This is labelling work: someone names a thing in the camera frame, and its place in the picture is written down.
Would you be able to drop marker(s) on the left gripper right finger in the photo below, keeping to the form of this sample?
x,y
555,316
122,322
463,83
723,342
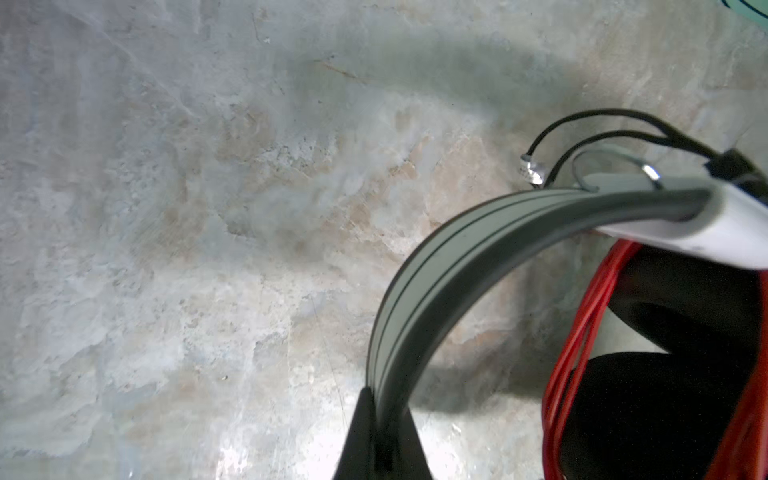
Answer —
x,y
409,459

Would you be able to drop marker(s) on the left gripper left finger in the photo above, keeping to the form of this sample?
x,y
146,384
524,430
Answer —
x,y
357,460

